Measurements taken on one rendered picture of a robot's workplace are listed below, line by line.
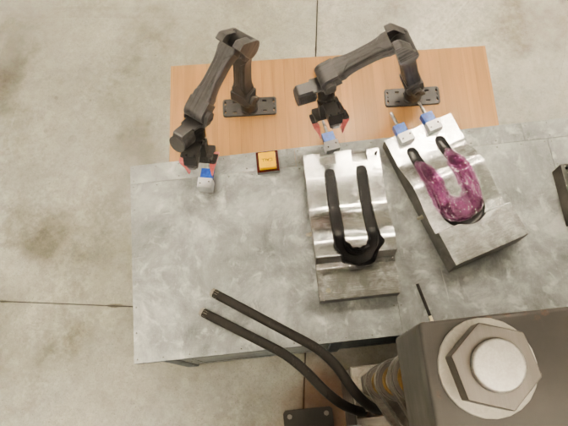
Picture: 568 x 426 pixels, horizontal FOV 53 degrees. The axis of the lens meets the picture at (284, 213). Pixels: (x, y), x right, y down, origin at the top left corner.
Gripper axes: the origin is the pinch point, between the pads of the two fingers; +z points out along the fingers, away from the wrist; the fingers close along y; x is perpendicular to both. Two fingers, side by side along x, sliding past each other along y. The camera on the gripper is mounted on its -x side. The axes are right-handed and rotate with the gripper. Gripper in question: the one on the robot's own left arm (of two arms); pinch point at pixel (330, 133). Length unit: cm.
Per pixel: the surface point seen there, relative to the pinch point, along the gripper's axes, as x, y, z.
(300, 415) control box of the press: -33, -36, 122
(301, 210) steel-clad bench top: -11.8, -16.2, 20.3
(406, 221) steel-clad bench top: -23.9, 17.7, 27.0
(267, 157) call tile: 4.8, -22.8, 7.1
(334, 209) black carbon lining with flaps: -20.0, -6.0, 15.9
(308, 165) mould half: -5.5, -10.3, 6.7
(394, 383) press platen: -102, -13, -15
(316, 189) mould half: -13.3, -9.9, 11.5
